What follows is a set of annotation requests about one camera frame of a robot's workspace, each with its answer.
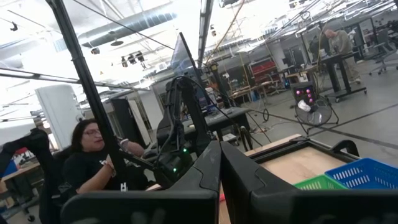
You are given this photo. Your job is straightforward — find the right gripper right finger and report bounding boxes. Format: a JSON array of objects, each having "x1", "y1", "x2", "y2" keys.
[{"x1": 221, "y1": 141, "x2": 398, "y2": 224}]

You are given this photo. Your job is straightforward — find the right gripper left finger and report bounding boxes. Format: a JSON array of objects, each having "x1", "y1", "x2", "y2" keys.
[{"x1": 60, "y1": 139, "x2": 222, "y2": 224}]

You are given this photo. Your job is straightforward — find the green plastic basket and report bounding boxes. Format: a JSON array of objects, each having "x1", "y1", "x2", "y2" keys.
[{"x1": 294, "y1": 174, "x2": 348, "y2": 191}]

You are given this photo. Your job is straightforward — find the black work table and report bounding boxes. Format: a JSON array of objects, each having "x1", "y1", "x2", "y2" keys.
[{"x1": 182, "y1": 107, "x2": 251, "y2": 141}]

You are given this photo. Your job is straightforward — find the black floor fan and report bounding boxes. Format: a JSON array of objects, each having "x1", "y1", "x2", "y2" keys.
[{"x1": 294, "y1": 95, "x2": 340, "y2": 134}]

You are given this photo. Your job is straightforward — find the blue plastic basket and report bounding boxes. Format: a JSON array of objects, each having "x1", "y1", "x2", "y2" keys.
[{"x1": 324, "y1": 157, "x2": 398, "y2": 190}]

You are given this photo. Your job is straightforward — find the person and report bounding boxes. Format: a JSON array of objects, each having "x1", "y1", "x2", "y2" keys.
[
  {"x1": 323, "y1": 28, "x2": 361, "y2": 85},
  {"x1": 60, "y1": 118, "x2": 146, "y2": 195}
]

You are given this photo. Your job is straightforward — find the control box with pink lights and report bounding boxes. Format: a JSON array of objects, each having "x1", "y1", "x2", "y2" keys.
[{"x1": 290, "y1": 81, "x2": 317, "y2": 105}]

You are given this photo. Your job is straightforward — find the red storage shelf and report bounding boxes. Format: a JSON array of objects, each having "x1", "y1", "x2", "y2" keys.
[{"x1": 250, "y1": 58, "x2": 277, "y2": 83}]

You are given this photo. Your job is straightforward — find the black standing desk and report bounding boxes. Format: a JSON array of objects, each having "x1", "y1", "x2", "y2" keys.
[{"x1": 320, "y1": 51, "x2": 368, "y2": 102}]

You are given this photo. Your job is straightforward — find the black office chair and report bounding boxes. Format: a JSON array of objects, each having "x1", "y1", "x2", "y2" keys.
[{"x1": 0, "y1": 127, "x2": 68, "y2": 224}]

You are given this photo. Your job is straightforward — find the black clamp handle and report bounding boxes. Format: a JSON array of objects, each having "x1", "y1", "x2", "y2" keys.
[{"x1": 330, "y1": 139, "x2": 361, "y2": 157}]

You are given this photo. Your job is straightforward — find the black rig post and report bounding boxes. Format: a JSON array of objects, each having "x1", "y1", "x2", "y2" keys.
[{"x1": 45, "y1": 0, "x2": 129, "y2": 191}]

